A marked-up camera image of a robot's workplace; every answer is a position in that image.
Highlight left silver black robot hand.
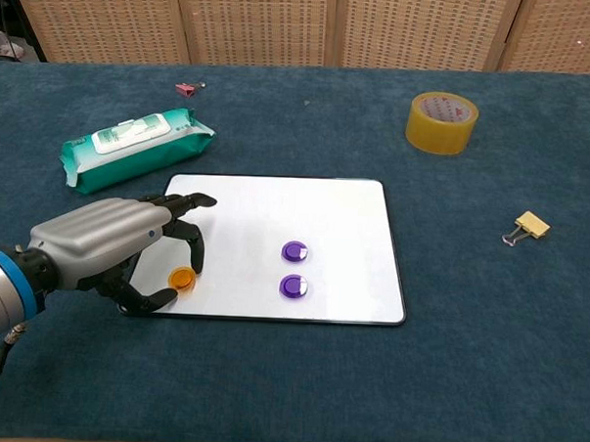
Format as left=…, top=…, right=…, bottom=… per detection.
left=24, top=184, right=218, bottom=321

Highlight orange round magnet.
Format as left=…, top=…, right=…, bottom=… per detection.
left=167, top=266, right=198, bottom=292

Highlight purple round magnet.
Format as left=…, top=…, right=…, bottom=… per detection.
left=277, top=273, right=310, bottom=301
left=280, top=239, right=311, bottom=263

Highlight white rectangular board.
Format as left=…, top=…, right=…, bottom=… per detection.
left=117, top=168, right=413, bottom=329

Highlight green wet wipes pack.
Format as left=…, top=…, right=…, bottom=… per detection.
left=56, top=102, right=217, bottom=201

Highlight pink binder clip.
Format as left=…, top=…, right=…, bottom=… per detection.
left=174, top=80, right=207, bottom=99

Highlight white crumpled bag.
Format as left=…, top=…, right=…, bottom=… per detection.
left=0, top=29, right=26, bottom=62

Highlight dark blue table cloth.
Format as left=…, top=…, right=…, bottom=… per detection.
left=0, top=47, right=590, bottom=442

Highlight wooden woven folding screen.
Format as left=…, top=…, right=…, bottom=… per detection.
left=0, top=0, right=590, bottom=87

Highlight yellow packing tape roll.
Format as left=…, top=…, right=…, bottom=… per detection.
left=404, top=89, right=481, bottom=157

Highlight yellow binder clip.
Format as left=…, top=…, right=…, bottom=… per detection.
left=501, top=209, right=553, bottom=248

